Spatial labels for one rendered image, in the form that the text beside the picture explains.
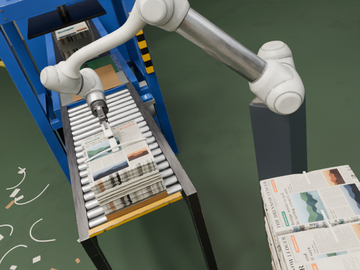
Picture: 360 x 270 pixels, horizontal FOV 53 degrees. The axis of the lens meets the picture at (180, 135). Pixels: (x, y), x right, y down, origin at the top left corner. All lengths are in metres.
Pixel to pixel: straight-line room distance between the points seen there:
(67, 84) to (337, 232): 1.21
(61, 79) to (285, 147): 1.08
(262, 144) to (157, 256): 1.08
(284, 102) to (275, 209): 0.42
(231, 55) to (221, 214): 1.45
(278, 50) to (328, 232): 0.76
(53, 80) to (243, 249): 1.52
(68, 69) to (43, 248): 1.67
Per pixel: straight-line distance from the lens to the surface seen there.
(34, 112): 2.80
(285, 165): 1.91
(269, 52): 1.63
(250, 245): 2.42
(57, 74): 1.63
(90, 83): 1.70
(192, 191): 1.66
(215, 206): 2.67
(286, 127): 1.75
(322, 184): 1.59
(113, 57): 3.33
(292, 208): 1.49
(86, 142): 1.79
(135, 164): 1.52
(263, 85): 1.45
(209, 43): 1.38
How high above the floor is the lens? 1.95
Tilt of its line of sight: 35 degrees down
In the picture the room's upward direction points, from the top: 16 degrees counter-clockwise
